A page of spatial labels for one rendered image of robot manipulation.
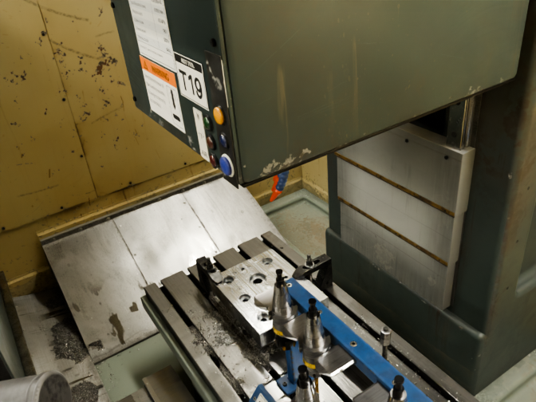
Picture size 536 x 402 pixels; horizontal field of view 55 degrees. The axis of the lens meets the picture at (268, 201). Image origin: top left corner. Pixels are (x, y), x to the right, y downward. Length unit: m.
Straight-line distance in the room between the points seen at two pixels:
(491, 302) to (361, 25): 0.92
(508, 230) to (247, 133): 0.81
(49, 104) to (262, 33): 1.40
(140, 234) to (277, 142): 1.49
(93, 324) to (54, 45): 1.00
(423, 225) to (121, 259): 1.21
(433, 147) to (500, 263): 0.34
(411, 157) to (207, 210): 1.12
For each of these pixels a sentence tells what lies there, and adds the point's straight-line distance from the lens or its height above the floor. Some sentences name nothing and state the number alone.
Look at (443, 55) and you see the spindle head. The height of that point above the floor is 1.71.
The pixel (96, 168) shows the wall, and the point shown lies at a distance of 2.14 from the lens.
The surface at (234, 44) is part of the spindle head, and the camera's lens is 0.69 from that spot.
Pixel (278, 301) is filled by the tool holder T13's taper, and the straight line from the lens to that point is 1.07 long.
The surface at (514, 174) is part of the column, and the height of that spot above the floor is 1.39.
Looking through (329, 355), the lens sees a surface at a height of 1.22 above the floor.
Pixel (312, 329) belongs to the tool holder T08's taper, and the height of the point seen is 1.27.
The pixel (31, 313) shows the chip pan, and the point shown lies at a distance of 2.22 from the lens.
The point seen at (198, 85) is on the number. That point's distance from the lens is 0.78.
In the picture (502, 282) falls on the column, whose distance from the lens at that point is 1.48.
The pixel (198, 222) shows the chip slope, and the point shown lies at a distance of 2.22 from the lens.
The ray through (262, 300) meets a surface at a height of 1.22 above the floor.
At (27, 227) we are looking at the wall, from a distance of 2.19.
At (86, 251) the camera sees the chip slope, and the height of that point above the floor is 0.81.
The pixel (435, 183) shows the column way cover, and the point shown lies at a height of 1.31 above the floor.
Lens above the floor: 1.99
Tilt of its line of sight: 32 degrees down
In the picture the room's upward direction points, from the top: 6 degrees counter-clockwise
